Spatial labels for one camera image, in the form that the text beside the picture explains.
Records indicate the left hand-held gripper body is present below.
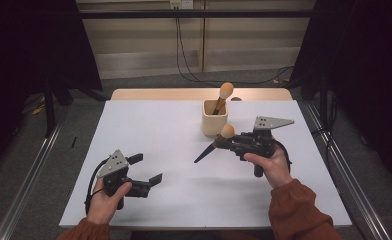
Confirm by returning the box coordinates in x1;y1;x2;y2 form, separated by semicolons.
96;149;151;198

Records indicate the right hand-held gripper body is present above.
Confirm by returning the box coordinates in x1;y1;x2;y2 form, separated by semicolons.
230;115;295;177

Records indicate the small makeup brush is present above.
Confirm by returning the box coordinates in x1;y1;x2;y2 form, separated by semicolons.
193;123;236;164

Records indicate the beige square cup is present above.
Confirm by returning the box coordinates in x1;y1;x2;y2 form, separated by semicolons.
201;99;229;138

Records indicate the large makeup brush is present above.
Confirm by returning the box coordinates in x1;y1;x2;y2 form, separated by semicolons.
212;82;235;116

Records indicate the person's right hand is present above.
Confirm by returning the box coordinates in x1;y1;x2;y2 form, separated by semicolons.
243;141;293;190

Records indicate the person's left hand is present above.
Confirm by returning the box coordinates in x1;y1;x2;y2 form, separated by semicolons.
86;177;133;225

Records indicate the white paper sheet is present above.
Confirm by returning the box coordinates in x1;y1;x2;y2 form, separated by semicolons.
58;99;353;230

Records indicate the black metal stand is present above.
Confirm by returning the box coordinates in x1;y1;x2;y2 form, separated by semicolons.
318;73;335;161
43;76;107;138

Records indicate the thin vertical pole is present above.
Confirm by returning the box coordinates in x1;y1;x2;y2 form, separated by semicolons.
200;0;208;73

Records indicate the black curtain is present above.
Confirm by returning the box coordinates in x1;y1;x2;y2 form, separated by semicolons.
0;0;103;176
288;0;392;191

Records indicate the black horizontal bar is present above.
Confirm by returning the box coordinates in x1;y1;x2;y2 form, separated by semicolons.
78;9;313;19

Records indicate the right hand-held gripper cable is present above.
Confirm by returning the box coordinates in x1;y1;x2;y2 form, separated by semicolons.
273;139;293;168

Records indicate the hand-held gripper cable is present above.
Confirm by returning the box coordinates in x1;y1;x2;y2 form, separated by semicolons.
84;158;110;215
273;139;293;168

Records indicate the left hand-held gripper cable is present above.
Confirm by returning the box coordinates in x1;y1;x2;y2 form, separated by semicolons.
84;158;110;215

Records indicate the aluminium floor rail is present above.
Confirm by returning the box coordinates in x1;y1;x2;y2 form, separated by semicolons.
0;106;68;240
305;101;392;240

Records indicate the black wall cable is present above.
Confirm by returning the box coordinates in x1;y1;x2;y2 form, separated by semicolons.
175;18;295;86

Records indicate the white wall socket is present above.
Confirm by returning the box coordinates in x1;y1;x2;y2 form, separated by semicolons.
169;0;194;10

